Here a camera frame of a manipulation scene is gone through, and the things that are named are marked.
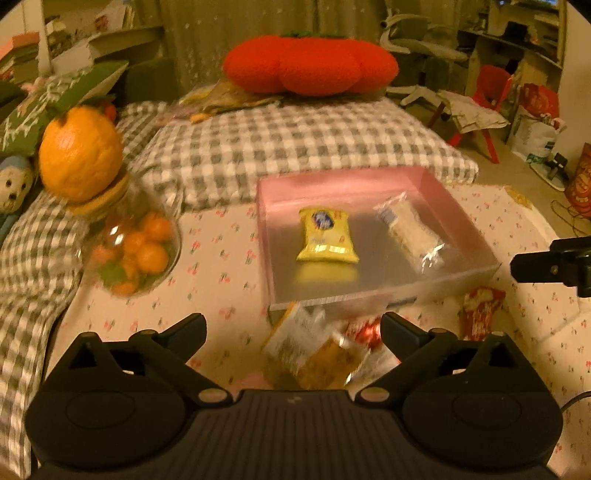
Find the grey checked blanket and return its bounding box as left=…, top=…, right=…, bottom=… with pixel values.
left=0, top=104, right=185, bottom=467

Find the grey office chair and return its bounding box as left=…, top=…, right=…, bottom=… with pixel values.
left=379, top=8, right=469, bottom=108

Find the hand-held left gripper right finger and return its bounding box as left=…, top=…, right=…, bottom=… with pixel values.
left=356, top=312, right=522, bottom=407

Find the white cardboard box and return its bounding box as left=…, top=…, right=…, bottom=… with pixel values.
left=88, top=25, right=167, bottom=64

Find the beige curtain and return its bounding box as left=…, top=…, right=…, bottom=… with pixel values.
left=134, top=0, right=393, bottom=93

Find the blue plush toy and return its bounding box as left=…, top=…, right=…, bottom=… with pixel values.
left=0, top=154, right=41, bottom=217

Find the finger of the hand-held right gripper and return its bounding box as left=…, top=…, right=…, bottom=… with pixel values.
left=510, top=237, right=591, bottom=297

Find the red gift bag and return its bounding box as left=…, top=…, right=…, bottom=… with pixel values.
left=519, top=83, right=560, bottom=117

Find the green patterned cushion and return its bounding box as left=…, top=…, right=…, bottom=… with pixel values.
left=0, top=60, right=130, bottom=158

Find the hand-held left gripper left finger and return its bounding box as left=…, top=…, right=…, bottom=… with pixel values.
left=69, top=313, right=232, bottom=408

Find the cherry print sheet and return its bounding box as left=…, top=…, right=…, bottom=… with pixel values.
left=46, top=185, right=591, bottom=480

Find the grey checked pillow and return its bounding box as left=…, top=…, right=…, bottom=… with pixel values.
left=134, top=98, right=479, bottom=212

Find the black floor cable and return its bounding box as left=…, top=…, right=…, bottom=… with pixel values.
left=551, top=198, right=591, bottom=237

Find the stack of books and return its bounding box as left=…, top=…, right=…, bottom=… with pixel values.
left=0, top=32, right=52, bottom=85

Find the clear gold-edged snack packet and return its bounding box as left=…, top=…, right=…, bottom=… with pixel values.
left=295, top=337, right=368, bottom=389

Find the white shopping bag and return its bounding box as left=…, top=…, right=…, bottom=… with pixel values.
left=510, top=104, right=566, bottom=164

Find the cluttered desk shelf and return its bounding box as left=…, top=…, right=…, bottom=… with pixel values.
left=457, top=0, right=570, bottom=86

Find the red plastic chair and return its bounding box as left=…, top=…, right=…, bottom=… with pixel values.
left=445, top=65, right=514, bottom=164

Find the glass jar with orange lid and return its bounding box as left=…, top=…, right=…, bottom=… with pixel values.
left=38, top=105, right=183, bottom=297

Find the red snack packet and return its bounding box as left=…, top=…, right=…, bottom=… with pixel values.
left=344, top=318, right=393, bottom=358
left=459, top=286, right=506, bottom=341

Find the clear white cracker packet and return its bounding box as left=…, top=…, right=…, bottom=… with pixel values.
left=373, top=191, right=446, bottom=275

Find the pink shallow box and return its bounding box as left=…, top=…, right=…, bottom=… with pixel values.
left=256, top=167, right=502, bottom=311

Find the yellow snack packet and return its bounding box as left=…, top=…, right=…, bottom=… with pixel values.
left=295, top=206, right=360, bottom=264

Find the white beige snack packet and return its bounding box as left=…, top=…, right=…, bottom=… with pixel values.
left=262, top=302, right=326, bottom=370

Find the red pumpkin cushion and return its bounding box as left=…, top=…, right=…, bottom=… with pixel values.
left=223, top=31, right=400, bottom=97

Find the beige cloth on chair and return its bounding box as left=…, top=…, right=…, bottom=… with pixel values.
left=438, top=90, right=509, bottom=134

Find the yellow plastic bag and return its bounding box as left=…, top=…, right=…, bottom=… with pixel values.
left=178, top=78, right=283, bottom=123

